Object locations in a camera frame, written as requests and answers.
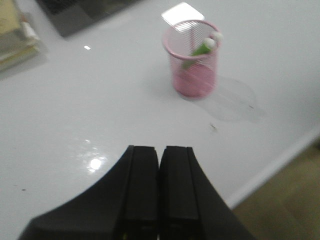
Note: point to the grey open laptop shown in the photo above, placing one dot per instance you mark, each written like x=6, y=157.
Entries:
x=71, y=16

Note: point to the middle white book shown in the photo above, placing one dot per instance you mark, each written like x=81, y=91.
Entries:
x=19, y=39

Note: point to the pink mesh pen holder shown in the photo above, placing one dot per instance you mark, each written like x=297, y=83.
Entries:
x=192, y=47

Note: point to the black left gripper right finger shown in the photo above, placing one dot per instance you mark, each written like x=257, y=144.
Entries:
x=189, y=206

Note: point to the green marker pen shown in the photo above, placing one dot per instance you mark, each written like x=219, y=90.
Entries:
x=206, y=47

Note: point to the yellow top book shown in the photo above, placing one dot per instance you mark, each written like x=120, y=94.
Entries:
x=10, y=18

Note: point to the bottom yellow-edged book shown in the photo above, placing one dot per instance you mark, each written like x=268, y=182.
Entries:
x=26, y=59

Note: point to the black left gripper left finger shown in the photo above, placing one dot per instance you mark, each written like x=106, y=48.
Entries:
x=122, y=205

